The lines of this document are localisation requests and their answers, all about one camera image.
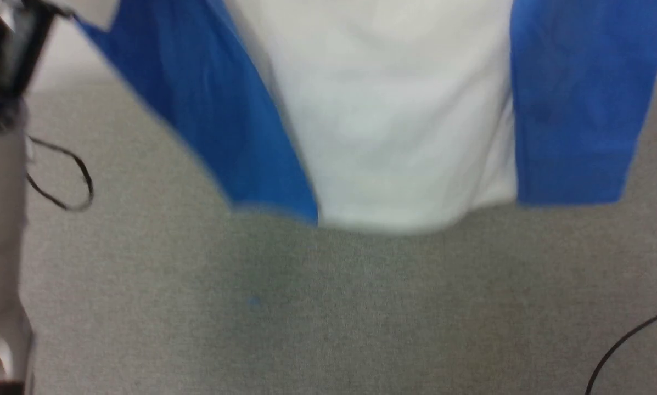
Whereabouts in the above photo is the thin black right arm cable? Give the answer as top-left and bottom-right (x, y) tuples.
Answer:
(583, 304), (657, 395)

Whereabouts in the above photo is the white shirt with blue sleeves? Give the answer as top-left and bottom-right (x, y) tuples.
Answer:
(73, 0), (657, 236)

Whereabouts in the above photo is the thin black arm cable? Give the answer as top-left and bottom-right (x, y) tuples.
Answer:
(583, 304), (657, 395)
(25, 134), (95, 213)

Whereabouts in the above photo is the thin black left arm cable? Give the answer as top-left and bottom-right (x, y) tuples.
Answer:
(25, 134), (95, 213)

